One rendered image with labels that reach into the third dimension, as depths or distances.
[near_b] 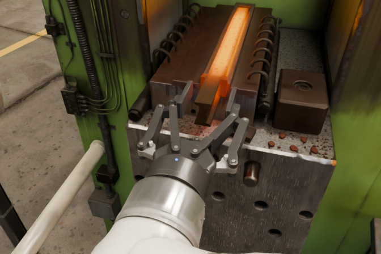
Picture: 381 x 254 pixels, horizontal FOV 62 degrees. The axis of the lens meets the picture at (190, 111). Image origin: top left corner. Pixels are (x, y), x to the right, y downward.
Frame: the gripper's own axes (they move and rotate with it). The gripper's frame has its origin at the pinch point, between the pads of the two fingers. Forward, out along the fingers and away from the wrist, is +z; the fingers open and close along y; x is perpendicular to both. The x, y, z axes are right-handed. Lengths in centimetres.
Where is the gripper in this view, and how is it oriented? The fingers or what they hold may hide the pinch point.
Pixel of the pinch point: (208, 100)
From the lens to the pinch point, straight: 52.5
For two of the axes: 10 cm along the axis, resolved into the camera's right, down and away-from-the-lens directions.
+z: 2.6, -5.9, 7.7
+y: 9.7, 1.6, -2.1
